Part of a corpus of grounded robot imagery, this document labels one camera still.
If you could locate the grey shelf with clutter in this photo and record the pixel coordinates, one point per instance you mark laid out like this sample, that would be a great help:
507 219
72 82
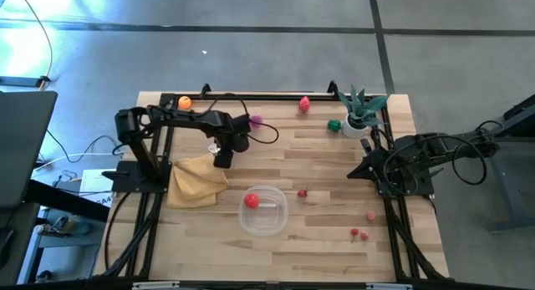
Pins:
62 227

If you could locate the white cardboard box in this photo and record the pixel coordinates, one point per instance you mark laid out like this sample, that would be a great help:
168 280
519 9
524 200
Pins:
96 185

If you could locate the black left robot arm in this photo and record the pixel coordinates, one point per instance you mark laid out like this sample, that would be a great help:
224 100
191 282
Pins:
188 118

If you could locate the red cherry toy with stem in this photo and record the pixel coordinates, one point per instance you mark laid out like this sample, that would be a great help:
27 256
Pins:
354 232

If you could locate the green pepper toy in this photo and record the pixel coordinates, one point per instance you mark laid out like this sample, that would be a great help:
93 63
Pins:
334 125

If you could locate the small red strawberry toy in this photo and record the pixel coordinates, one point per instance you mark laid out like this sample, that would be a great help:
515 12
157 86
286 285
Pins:
302 193

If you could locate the dark grey furniture panel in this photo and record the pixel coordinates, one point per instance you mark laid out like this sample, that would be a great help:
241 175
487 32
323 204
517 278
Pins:
16 240

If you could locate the black power strip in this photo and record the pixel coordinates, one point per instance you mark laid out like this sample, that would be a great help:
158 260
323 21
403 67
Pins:
21 81

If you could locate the small pink fruit toy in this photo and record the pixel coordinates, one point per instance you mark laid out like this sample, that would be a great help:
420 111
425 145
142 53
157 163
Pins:
370 215
364 236

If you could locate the white paper tag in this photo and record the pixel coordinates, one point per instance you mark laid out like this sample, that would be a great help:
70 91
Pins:
214 148

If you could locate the black desk beam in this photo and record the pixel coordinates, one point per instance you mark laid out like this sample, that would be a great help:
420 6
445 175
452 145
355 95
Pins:
67 200

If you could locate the white metal bracket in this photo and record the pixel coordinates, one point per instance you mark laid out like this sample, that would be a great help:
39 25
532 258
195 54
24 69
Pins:
154 285
388 286

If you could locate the large red strawberry toy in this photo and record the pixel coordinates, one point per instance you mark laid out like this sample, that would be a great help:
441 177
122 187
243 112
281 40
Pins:
304 104

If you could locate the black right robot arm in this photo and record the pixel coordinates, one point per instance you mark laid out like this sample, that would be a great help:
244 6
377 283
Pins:
418 156

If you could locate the yellow folded cloth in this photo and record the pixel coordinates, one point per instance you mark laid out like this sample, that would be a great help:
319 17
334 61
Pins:
192 185

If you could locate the large dark grey case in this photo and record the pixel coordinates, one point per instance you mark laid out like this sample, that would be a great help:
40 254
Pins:
25 148

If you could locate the clear plastic tupperware container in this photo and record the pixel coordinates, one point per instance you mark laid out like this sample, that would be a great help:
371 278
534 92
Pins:
267 223

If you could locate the orange fruit toy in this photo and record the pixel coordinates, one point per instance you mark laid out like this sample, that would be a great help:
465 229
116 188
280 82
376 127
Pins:
184 103

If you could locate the black aluminium table frame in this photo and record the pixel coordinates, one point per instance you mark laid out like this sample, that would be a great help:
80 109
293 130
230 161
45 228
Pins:
251 97

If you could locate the dark blue metal cart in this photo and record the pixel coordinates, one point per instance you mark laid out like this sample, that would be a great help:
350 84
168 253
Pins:
514 189

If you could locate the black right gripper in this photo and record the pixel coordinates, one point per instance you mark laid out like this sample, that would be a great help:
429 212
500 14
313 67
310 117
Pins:
382 171

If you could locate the black table clamp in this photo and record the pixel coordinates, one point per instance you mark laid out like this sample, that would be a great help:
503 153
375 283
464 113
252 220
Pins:
115 173
333 88
434 173
205 90

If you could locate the potted plant white pot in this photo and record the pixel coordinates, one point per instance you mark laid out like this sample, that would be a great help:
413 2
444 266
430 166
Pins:
355 129

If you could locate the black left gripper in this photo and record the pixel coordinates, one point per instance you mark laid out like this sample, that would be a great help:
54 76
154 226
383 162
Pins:
223 158

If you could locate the red tomato toy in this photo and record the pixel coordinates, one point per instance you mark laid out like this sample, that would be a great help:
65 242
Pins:
251 201

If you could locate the purple striped onion toy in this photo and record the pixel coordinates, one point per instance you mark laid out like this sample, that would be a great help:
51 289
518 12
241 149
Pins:
256 120

